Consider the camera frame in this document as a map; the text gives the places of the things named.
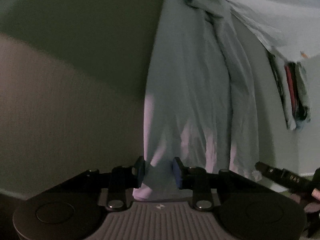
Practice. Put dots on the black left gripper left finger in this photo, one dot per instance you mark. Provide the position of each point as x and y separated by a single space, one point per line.
77 208

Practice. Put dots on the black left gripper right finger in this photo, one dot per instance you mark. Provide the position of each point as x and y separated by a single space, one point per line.
243 208

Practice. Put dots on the light blue garment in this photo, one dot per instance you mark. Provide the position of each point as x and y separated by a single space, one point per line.
211 99

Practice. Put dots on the white carrot print bedsheet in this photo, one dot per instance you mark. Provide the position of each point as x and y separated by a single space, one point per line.
290 27

